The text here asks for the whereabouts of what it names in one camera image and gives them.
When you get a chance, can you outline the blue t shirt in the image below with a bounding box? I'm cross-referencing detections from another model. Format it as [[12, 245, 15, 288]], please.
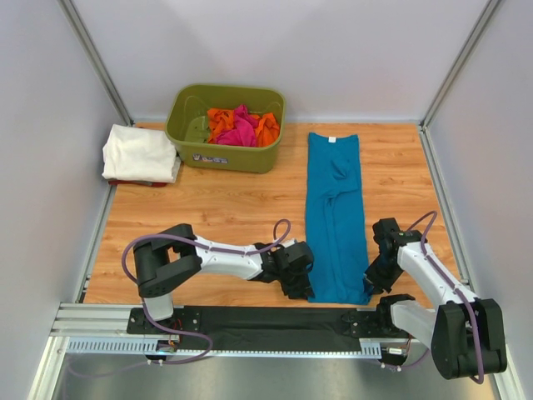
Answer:
[[305, 132, 371, 305]]

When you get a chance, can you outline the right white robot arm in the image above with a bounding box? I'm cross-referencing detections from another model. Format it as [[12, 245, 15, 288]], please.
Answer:
[[365, 218, 508, 383]]

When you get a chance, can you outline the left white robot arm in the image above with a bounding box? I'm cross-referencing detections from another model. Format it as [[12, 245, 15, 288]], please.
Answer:
[[122, 219, 315, 334]]

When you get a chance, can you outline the black cloth strip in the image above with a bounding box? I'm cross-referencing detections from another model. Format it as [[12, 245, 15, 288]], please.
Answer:
[[174, 306, 385, 353]]

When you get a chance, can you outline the pink t shirt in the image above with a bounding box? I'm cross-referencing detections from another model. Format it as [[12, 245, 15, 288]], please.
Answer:
[[212, 104, 258, 148]]

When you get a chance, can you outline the orange t shirt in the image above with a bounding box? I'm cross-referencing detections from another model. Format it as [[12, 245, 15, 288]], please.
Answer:
[[207, 108, 281, 148]]

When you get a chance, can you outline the olive green plastic tub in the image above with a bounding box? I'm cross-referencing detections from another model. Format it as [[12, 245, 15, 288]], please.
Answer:
[[165, 84, 286, 173]]

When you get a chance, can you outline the folded white t shirt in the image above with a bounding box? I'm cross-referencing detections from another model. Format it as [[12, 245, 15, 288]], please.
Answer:
[[102, 123, 182, 183]]

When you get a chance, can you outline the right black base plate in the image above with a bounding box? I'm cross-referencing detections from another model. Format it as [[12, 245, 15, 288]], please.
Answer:
[[341, 309, 409, 339]]

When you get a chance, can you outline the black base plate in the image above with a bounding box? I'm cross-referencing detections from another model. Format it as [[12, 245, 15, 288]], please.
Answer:
[[341, 309, 409, 339], [126, 307, 201, 335]]

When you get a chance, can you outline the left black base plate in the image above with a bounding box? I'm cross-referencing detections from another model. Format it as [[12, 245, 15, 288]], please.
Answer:
[[126, 307, 201, 335]]

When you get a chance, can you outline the aluminium frame rail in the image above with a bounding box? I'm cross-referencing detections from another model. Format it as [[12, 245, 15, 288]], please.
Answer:
[[49, 302, 508, 345]]

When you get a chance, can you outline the white slotted cable duct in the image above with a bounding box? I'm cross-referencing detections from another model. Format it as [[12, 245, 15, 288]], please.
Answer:
[[66, 337, 406, 360]]

